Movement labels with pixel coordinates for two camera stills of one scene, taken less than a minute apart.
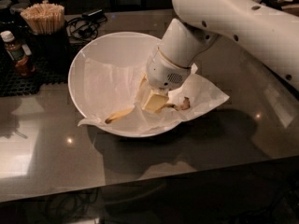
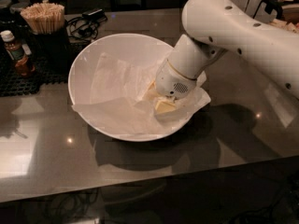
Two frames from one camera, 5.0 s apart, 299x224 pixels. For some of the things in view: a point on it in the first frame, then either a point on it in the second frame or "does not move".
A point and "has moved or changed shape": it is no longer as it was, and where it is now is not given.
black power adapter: x=94 y=15 does not move
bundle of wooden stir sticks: x=45 y=19 does not move
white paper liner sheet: x=113 y=87 has moved or changed shape
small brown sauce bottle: x=20 y=53 does not move
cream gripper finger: x=143 y=82 to x=152 y=92
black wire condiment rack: x=276 y=4 does not move
